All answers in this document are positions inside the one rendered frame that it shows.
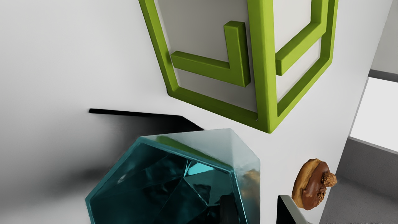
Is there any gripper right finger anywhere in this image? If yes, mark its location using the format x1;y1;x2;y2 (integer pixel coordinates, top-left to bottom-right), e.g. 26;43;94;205
276;195;312;224

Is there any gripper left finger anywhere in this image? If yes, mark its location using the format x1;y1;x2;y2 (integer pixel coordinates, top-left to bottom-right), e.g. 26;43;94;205
219;195;242;224

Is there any teal faceted mug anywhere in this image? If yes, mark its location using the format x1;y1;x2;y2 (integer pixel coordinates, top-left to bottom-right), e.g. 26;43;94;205
85;128;261;224

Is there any chocolate glazed doughnut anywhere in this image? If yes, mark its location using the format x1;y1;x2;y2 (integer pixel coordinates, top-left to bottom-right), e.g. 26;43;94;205
292;158;338;211

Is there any white cabinet with green frame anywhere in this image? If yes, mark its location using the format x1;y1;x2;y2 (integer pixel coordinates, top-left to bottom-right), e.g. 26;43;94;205
138;0;339;134

